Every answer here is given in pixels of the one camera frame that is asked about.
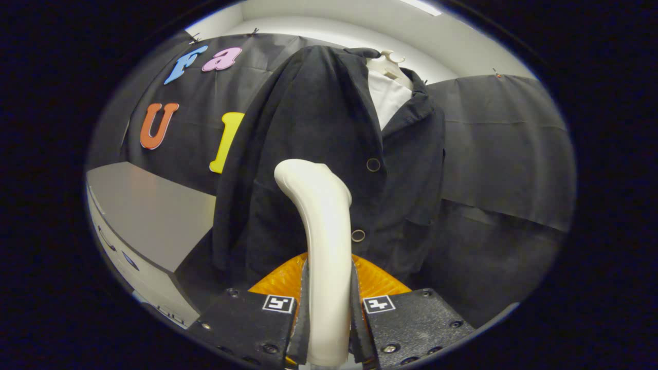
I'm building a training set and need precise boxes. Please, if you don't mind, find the black backdrop cloth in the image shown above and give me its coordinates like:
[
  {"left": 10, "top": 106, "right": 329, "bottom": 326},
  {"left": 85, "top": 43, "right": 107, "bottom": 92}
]
[{"left": 87, "top": 31, "right": 576, "bottom": 329}]

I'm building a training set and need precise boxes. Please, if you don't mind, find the black jacket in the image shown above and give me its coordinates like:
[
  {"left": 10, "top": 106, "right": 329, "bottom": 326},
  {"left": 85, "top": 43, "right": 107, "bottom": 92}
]
[{"left": 212, "top": 45, "right": 447, "bottom": 289}]

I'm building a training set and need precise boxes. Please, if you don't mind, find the white dress form mannequin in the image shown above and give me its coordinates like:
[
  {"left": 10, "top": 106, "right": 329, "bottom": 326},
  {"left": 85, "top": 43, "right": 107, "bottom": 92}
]
[{"left": 366, "top": 49, "right": 415, "bottom": 132}]

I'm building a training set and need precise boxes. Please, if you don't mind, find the white garment steamer head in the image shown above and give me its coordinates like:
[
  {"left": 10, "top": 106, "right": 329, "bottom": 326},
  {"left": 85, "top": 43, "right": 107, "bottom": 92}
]
[{"left": 274, "top": 159, "right": 354, "bottom": 367}]

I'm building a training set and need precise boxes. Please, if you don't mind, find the grey cabinet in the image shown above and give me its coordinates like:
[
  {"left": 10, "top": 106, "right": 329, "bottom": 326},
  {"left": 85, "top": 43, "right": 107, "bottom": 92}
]
[{"left": 86, "top": 161, "right": 217, "bottom": 329}]

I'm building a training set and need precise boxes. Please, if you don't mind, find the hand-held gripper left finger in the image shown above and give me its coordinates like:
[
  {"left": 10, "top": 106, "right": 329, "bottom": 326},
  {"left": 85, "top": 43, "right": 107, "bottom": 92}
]
[{"left": 186, "top": 253, "right": 310, "bottom": 369}]

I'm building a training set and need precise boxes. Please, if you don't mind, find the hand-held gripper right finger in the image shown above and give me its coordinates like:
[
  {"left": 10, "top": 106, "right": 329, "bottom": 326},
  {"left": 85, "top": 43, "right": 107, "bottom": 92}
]
[{"left": 352, "top": 254, "right": 476, "bottom": 369}]

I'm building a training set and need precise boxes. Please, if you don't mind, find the large ceiling light panel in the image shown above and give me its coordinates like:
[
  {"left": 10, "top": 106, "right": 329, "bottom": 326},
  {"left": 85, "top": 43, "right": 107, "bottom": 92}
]
[{"left": 400, "top": 0, "right": 443, "bottom": 17}]

